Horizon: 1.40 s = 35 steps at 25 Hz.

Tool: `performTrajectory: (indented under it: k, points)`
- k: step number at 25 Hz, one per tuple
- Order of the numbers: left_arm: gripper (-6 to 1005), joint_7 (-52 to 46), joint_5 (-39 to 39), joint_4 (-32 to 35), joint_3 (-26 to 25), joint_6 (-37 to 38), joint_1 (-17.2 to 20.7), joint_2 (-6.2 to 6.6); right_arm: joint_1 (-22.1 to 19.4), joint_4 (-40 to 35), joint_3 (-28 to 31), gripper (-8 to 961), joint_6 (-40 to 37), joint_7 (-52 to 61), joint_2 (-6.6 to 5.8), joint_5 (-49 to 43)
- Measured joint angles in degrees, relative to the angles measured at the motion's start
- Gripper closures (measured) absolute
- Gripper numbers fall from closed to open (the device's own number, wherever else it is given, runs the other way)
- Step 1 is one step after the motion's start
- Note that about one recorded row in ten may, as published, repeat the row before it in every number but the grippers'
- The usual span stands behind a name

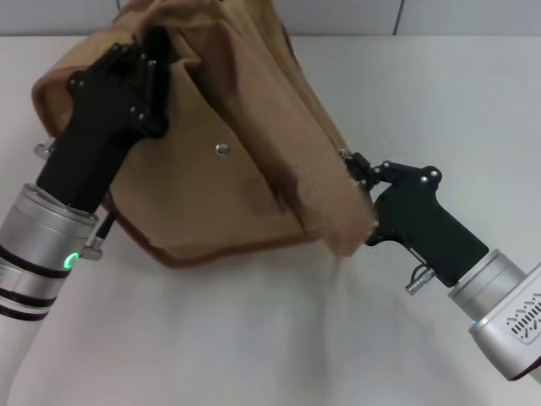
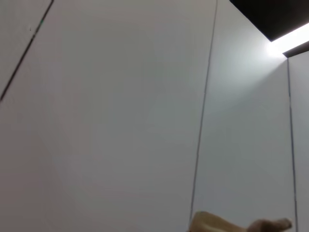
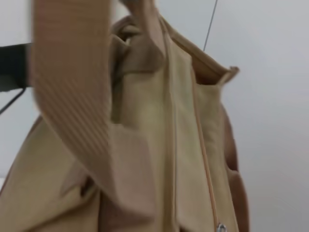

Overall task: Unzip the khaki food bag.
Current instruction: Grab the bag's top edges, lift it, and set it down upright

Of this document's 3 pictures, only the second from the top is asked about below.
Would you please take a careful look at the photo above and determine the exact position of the khaki canvas food bag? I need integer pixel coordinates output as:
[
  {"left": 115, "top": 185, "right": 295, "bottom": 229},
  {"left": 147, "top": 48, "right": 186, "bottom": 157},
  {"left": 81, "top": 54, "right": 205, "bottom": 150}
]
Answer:
[{"left": 188, "top": 210, "right": 294, "bottom": 232}]

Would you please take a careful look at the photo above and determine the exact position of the ceiling light strip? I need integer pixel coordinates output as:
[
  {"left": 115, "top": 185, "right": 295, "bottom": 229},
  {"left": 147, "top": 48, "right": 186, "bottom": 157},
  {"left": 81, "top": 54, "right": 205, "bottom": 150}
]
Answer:
[{"left": 266, "top": 22, "right": 309, "bottom": 56}]

